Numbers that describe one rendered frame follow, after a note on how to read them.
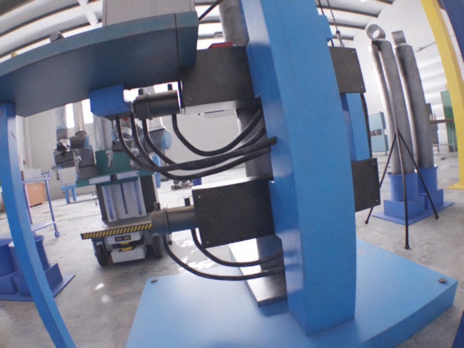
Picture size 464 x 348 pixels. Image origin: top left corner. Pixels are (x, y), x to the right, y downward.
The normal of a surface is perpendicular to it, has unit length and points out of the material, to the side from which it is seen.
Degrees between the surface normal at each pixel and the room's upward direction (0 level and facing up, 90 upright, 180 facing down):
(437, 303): 90
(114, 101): 90
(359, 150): 90
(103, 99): 90
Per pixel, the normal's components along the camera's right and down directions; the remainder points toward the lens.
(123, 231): 0.23, 0.03
